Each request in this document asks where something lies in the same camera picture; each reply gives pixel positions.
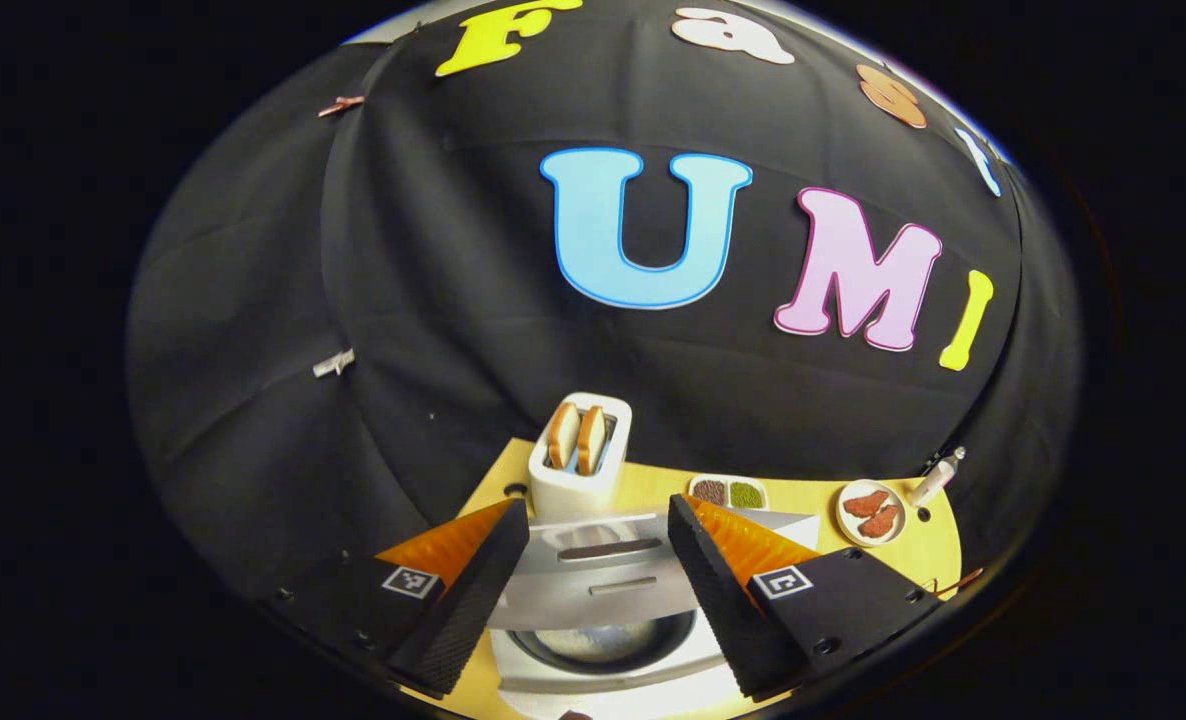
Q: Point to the brown wooden spoon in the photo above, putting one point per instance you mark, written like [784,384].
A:
[961,580]

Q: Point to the red meat piece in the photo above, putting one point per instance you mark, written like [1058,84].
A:
[866,502]
[880,522]

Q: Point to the round white plate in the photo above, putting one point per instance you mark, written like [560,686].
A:
[848,530]

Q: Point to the copper cloth clip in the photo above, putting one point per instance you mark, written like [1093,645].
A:
[341,105]

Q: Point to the white divided bean dish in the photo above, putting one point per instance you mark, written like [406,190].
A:
[728,492]

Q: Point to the clear bottle with pink label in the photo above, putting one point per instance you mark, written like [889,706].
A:
[933,480]

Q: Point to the white toaster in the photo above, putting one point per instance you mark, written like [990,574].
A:
[578,495]

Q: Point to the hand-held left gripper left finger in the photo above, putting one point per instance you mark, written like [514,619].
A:
[468,600]

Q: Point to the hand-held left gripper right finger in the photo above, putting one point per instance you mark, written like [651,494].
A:
[713,595]

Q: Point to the silver cloth clip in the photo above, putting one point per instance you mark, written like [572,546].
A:
[334,363]

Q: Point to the toast bread slice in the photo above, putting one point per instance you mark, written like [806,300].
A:
[563,435]
[591,440]

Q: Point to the white rice cooker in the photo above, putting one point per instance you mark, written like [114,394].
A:
[593,600]

